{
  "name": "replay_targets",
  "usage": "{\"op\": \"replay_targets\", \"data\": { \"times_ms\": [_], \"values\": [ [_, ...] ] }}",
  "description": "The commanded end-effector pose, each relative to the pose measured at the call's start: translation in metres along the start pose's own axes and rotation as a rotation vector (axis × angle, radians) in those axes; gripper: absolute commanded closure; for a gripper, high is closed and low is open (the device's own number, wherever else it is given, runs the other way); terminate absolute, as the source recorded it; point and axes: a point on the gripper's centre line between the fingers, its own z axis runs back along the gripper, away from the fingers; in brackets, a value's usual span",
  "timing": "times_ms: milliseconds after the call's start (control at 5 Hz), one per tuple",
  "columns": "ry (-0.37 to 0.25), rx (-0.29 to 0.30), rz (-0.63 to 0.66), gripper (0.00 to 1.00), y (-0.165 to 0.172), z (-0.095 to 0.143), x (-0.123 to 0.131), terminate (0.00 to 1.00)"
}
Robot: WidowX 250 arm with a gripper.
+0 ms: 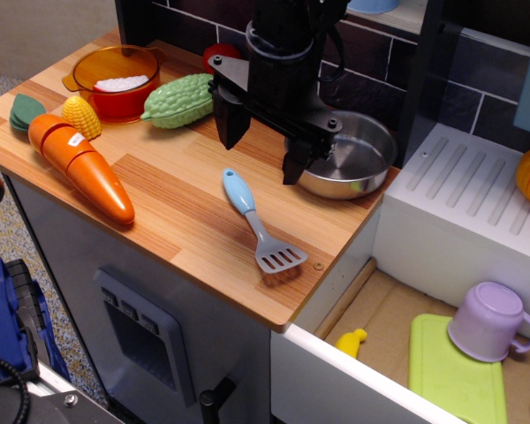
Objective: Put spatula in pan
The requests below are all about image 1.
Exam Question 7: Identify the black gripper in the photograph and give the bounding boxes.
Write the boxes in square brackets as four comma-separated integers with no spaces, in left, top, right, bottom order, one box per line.
[208,24,343,186]

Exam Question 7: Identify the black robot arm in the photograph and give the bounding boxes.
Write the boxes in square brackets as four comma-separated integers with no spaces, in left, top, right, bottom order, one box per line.
[208,1,347,185]

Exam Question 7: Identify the silver metal pan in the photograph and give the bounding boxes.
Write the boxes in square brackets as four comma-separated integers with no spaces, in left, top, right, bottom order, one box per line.
[285,110,398,200]

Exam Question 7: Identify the blue grey toy spatula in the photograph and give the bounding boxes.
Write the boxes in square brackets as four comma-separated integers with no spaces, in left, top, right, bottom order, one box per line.
[223,168,307,274]

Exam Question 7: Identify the green bitter gourd toy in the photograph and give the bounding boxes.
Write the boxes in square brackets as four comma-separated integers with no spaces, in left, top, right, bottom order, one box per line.
[140,73,213,129]

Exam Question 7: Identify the red toy tomato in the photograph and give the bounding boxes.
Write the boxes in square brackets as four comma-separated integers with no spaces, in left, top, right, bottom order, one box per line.
[202,42,242,74]

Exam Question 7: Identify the red white toy slice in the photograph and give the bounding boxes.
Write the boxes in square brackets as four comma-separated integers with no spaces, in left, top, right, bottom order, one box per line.
[94,75,149,93]

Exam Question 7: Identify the orange transparent pot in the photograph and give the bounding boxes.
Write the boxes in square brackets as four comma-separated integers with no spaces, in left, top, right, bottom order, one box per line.
[62,45,167,123]

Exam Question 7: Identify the light blue bowl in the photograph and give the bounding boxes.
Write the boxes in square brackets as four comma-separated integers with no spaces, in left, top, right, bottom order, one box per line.
[347,0,399,14]

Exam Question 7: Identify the yellow toy corn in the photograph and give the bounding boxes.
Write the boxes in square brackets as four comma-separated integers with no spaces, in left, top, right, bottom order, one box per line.
[61,96,102,140]

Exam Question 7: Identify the white drain board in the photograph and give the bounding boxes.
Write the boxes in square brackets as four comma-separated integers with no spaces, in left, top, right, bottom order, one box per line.
[373,124,530,314]

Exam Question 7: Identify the orange toy carrot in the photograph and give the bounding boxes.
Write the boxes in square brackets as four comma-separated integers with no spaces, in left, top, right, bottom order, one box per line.
[28,114,135,225]

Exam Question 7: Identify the yellow toy bottle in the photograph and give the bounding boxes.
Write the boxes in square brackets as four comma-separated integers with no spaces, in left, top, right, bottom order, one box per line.
[335,329,367,359]

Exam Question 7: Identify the green toy carrot leaves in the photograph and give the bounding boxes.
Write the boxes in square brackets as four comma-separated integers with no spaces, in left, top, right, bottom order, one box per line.
[9,94,46,133]

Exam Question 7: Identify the grey oven door panel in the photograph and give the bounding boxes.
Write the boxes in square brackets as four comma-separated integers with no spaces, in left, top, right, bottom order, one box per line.
[94,269,194,410]

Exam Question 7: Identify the purple plastic cup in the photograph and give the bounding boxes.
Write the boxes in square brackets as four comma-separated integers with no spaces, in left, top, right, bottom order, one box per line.
[447,282,530,363]

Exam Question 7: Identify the blue black clamp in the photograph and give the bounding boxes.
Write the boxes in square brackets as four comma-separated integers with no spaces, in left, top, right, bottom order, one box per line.
[0,258,70,380]

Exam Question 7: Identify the lime green cutting board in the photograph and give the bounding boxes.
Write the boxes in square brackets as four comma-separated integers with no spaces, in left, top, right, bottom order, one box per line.
[408,314,508,423]

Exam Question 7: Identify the black oven handle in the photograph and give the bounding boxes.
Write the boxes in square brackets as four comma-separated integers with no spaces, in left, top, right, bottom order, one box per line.
[199,377,236,424]

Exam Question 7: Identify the black cable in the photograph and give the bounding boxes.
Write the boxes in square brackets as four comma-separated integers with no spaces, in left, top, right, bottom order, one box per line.
[0,354,31,424]

